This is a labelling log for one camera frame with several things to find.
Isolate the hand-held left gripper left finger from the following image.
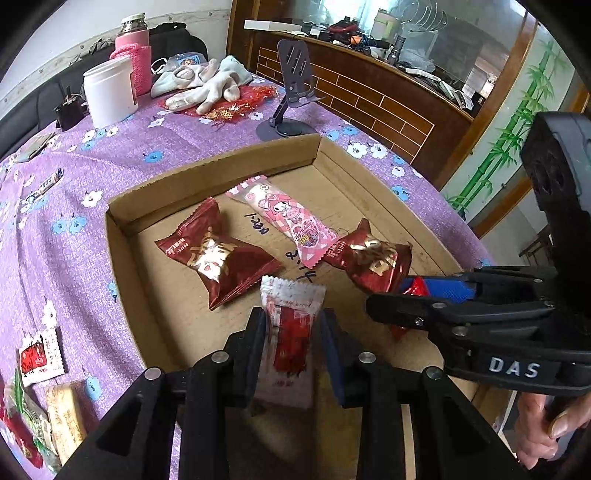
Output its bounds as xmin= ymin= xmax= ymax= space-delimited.
xmin=55 ymin=307 xmax=269 ymax=480

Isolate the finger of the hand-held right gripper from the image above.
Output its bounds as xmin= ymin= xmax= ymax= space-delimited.
xmin=406 ymin=265 xmax=561 ymax=303
xmin=366 ymin=292 xmax=555 ymax=340

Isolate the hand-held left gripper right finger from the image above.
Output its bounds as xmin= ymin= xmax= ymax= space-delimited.
xmin=318 ymin=307 xmax=532 ymax=480

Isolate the small bright red candy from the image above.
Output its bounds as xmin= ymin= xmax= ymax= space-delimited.
xmin=390 ymin=276 xmax=432 ymax=342

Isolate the white red snack packet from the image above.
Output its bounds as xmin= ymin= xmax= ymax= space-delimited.
xmin=255 ymin=275 xmax=326 ymax=411

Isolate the shallow cardboard box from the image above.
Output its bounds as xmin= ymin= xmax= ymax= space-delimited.
xmin=105 ymin=134 xmax=509 ymax=480

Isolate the tan biscuit packet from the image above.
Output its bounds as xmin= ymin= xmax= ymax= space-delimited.
xmin=45 ymin=384 xmax=88 ymax=450

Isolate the red foil snack packet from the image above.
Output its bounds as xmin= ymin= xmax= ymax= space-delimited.
xmin=0 ymin=392 xmax=44 ymax=469

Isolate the person's right hand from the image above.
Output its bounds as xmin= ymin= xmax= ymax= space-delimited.
xmin=513 ymin=394 xmax=591 ymax=469

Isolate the dark red snack packet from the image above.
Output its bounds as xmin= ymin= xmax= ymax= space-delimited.
xmin=154 ymin=197 xmax=283 ymax=311
xmin=323 ymin=218 xmax=413 ymax=296

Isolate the wooden stool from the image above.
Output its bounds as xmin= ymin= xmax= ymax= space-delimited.
xmin=519 ymin=226 xmax=557 ymax=266

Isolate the pink cartoon snack packet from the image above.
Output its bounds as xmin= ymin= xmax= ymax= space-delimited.
xmin=225 ymin=174 xmax=354 ymax=268

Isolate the wooden brick-pattern cabinet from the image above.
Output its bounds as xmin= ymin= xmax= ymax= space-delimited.
xmin=226 ymin=0 xmax=541 ymax=190

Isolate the white red square packet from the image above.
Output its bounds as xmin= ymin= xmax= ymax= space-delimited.
xmin=18 ymin=330 xmax=65 ymax=387

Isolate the grey phone stand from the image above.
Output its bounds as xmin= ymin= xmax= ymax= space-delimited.
xmin=255 ymin=39 xmax=331 ymax=140

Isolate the red gold foil wrapper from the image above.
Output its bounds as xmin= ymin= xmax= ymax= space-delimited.
xmin=159 ymin=83 xmax=280 ymax=127

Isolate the pale work glove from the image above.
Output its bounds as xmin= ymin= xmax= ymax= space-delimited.
xmin=165 ymin=69 xmax=242 ymax=116
xmin=150 ymin=55 xmax=254 ymax=99

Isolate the small white blue packet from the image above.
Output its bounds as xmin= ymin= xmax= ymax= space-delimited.
xmin=34 ymin=168 xmax=64 ymax=195

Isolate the white plastic jar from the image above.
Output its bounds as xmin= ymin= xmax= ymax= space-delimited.
xmin=82 ymin=58 xmax=139 ymax=129

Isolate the flat printed card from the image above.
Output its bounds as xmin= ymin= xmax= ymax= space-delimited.
xmin=13 ymin=133 xmax=55 ymax=163

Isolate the blue printed packet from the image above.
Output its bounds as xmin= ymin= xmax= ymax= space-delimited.
xmin=161 ymin=52 xmax=209 ymax=75

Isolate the small black box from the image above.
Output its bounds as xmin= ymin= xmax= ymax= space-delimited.
xmin=54 ymin=88 xmax=88 ymax=132

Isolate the flat white box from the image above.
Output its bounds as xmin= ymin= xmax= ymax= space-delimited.
xmin=244 ymin=18 xmax=310 ymax=33

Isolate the pink sleeved bottle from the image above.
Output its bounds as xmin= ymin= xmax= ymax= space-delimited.
xmin=109 ymin=14 xmax=154 ymax=97

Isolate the black bag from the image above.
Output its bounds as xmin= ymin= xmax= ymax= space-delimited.
xmin=148 ymin=23 xmax=206 ymax=61

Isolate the black sofa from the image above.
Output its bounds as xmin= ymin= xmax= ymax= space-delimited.
xmin=0 ymin=21 xmax=208 ymax=134

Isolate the bamboo wall sticker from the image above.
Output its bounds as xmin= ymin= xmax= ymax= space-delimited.
xmin=445 ymin=39 xmax=573 ymax=217

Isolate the tangle of cables and tools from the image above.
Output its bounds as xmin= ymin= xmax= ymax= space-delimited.
xmin=318 ymin=16 xmax=393 ymax=51

